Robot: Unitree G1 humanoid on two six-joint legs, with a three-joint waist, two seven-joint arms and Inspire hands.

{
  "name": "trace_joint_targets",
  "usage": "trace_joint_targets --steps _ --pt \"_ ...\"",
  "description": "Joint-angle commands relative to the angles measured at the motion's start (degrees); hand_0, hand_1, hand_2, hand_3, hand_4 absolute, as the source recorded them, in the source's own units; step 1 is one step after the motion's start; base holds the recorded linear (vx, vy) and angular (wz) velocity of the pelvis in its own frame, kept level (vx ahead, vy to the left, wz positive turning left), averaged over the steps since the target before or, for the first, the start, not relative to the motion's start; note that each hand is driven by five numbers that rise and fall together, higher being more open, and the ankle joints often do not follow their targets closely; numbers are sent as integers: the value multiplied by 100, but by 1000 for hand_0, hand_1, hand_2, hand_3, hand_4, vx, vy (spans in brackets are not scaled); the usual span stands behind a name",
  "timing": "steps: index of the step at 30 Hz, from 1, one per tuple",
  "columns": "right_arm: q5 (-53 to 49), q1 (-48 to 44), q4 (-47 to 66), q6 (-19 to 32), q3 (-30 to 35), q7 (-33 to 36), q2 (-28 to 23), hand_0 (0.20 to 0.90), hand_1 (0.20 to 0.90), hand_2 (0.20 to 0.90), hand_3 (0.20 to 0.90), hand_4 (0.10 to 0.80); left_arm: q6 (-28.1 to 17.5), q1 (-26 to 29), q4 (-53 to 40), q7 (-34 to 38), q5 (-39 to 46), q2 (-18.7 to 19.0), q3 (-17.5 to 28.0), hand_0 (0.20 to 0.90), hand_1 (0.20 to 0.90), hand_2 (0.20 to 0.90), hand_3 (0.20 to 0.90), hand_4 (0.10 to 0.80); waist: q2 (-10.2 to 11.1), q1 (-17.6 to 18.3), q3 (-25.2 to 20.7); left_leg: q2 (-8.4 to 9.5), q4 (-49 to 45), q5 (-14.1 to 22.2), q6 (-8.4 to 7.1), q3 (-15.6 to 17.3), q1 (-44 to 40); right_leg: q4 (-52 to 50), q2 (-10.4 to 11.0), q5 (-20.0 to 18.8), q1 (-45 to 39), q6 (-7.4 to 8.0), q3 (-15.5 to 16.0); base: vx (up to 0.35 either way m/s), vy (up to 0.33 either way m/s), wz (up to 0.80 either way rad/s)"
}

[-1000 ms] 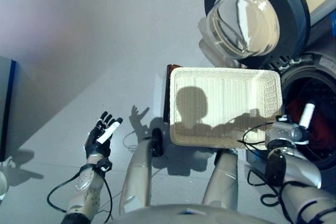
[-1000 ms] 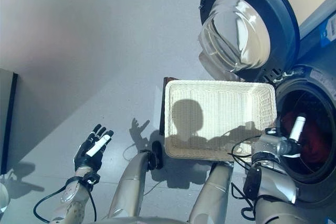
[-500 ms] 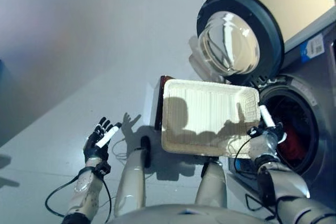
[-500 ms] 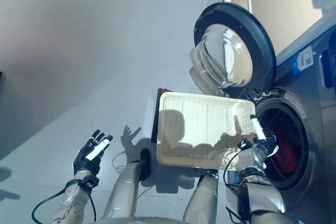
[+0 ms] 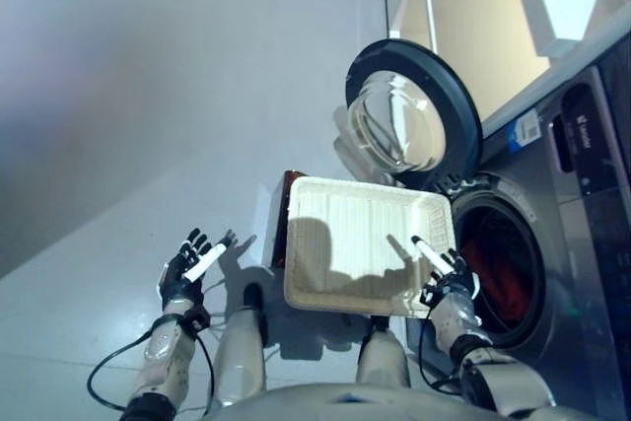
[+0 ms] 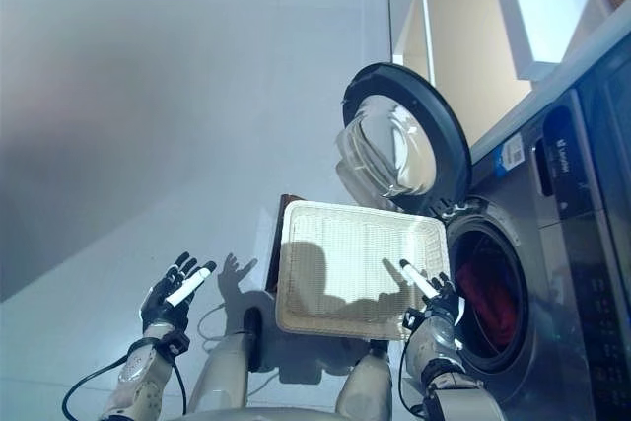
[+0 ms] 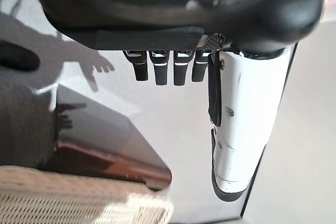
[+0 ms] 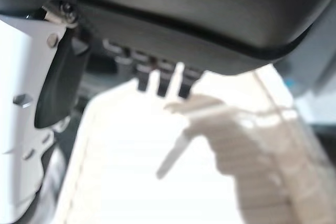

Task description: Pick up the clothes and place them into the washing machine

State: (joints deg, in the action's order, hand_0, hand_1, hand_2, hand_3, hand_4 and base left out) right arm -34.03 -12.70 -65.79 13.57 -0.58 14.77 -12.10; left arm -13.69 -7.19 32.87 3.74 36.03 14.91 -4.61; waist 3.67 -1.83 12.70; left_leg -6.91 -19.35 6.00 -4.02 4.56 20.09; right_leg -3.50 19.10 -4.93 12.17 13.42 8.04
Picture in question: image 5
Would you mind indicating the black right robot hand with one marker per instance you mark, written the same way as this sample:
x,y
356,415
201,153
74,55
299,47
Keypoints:
x,y
456,278

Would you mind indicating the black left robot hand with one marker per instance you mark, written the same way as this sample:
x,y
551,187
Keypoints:
x,y
175,283

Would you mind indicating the red cloth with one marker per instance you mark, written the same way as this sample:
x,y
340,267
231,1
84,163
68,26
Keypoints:
x,y
503,283

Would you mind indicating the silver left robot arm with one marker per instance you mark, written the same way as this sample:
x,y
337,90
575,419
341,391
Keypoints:
x,y
162,357

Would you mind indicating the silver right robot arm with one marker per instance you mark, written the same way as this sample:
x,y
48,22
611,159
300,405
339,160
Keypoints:
x,y
503,376

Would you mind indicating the dark grey washing machine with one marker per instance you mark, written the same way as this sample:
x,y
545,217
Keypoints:
x,y
581,243

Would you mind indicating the silver left robot leg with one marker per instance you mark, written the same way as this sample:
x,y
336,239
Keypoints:
x,y
236,352

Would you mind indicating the silver robot leg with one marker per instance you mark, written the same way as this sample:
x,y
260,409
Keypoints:
x,y
236,352
382,362

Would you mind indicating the silver right robot leg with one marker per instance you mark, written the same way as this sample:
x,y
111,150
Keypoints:
x,y
382,362

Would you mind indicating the dark brown box stand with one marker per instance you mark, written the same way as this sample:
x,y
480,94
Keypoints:
x,y
276,224

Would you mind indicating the white wicker tray basket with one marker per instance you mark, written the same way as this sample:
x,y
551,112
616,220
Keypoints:
x,y
355,214

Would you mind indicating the blue energy label sticker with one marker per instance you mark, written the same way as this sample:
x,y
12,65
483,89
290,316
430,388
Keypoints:
x,y
523,132

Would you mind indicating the grey robot torso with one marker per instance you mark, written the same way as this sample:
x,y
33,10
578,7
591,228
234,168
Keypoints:
x,y
345,403

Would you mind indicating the round glass washer door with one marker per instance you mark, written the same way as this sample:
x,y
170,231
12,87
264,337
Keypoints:
x,y
458,95

